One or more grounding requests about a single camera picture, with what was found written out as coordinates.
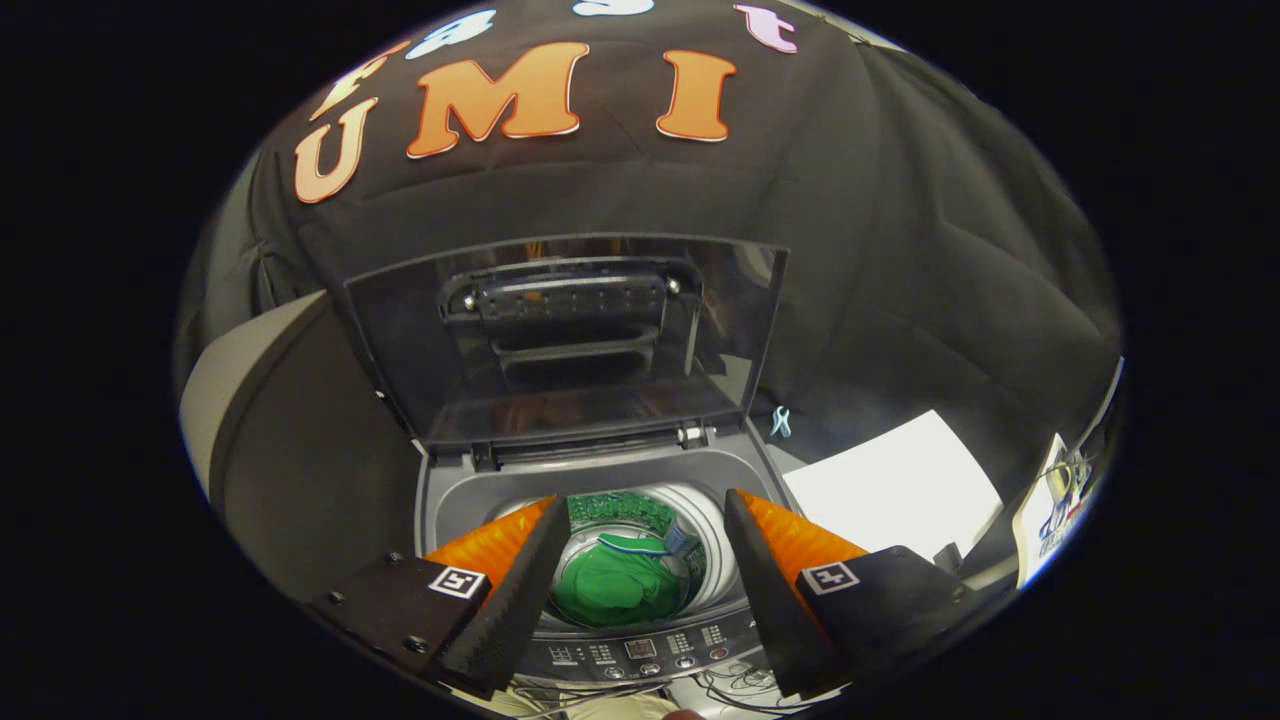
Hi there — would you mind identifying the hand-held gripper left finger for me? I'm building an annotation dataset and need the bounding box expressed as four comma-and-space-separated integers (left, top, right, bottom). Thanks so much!
310, 495, 573, 699

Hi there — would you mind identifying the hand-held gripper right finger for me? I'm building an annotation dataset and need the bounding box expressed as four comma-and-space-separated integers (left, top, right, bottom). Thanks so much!
723, 488, 1001, 701

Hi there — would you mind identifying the green polo shirt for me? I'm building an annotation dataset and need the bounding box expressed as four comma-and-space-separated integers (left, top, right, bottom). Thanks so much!
550, 530, 701, 629

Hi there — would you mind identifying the grey washing machine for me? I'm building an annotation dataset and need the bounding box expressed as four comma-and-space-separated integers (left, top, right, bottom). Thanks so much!
413, 420, 801, 691

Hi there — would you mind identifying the dark washing machine lid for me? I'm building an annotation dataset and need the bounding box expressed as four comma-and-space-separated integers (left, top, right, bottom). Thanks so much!
343, 233, 791, 448

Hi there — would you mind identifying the white paper sheet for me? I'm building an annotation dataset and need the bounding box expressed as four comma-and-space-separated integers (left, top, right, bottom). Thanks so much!
782, 408, 1004, 566

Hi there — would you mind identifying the grey box stand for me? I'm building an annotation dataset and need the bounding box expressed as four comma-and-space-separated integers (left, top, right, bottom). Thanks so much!
178, 288, 426, 601

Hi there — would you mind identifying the black backdrop cloth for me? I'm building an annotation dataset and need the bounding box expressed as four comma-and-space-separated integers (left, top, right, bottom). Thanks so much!
175, 0, 1123, 521

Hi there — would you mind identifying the white board with cables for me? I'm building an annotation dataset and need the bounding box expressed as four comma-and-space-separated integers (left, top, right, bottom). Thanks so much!
1010, 432, 1101, 591

